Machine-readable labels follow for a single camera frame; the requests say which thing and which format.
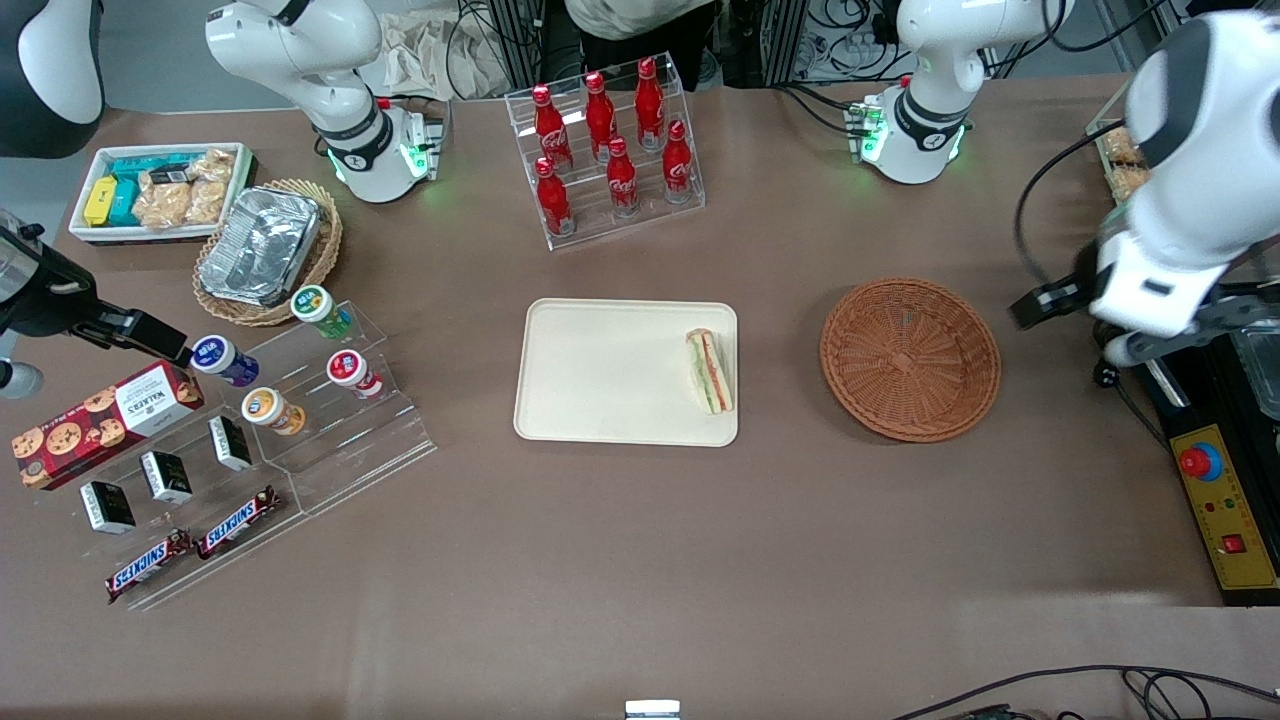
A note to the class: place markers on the red lid snack cup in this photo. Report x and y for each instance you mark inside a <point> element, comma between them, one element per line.
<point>352,372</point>

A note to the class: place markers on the triangle sandwich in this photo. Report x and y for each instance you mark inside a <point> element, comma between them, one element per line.
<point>710,372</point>

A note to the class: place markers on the white plastic bin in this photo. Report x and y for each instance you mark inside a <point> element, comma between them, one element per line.
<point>85,235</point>

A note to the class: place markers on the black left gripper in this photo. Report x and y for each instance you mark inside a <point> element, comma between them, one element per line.
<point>1064,294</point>

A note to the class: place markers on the long teal snack box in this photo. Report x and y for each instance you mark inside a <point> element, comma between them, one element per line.
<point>140,165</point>

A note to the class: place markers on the Snickers chocolate bar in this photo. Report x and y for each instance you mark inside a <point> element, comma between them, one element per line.
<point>148,567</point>
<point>237,522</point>

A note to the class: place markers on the short teal snack box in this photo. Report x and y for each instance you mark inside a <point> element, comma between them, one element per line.
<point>125,203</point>

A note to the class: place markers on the clear bagged pastry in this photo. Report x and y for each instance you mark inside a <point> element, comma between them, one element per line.
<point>1130,182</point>
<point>1122,148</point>

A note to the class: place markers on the clear acrylic bottle rack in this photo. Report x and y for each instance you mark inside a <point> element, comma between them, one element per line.
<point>600,225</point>

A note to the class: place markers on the aluminium foil tray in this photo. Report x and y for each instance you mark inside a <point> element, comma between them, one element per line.
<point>260,245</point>

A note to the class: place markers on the beige plastic tray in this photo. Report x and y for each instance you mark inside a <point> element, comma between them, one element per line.
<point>610,370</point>

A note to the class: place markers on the crumpled beige cloth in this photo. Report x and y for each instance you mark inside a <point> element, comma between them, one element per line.
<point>440,55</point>

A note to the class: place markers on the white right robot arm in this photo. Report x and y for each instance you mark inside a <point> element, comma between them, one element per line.
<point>300,50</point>

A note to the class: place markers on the red cola bottle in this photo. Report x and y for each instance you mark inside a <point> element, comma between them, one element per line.
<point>552,130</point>
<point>650,105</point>
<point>553,200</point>
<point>678,165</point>
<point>623,180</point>
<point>602,118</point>

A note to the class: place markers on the oval tan wicker basket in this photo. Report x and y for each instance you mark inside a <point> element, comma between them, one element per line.
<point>325,250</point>

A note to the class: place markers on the small white device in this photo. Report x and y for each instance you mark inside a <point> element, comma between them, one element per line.
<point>652,710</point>

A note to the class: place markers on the red Walkers cookie box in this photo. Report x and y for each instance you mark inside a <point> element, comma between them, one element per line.
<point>100,425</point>

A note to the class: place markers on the clear cracker snack bag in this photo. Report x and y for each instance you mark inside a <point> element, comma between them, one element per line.
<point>210,185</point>
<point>162,205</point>

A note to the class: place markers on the small black white box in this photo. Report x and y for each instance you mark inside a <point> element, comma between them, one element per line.
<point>107,507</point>
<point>166,477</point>
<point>230,443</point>

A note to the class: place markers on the orange lid snack cup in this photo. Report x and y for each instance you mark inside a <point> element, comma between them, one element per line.
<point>270,410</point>

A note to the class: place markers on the yellow snack box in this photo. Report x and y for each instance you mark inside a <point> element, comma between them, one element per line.
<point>100,200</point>

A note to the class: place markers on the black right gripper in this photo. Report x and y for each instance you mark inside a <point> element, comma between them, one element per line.
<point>45,302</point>

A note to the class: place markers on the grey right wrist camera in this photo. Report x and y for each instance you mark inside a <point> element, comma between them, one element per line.
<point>18,380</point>

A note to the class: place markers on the yellow emergency stop control box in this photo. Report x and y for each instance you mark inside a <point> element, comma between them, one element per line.
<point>1225,520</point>

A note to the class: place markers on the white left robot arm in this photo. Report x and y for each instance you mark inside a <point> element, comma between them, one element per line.
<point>1200,200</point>

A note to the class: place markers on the blue lid snack cup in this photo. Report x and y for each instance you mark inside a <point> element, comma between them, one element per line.
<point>220,358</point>

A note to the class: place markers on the green lid snack cup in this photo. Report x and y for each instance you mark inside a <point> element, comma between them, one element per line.
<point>318,308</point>

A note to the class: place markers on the clear acrylic tiered stand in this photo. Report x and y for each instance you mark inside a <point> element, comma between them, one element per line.
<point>350,460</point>

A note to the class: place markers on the round brown wicker basket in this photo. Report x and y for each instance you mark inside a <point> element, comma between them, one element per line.
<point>910,360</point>

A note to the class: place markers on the person in beige top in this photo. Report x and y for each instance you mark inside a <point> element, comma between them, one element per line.
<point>640,20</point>

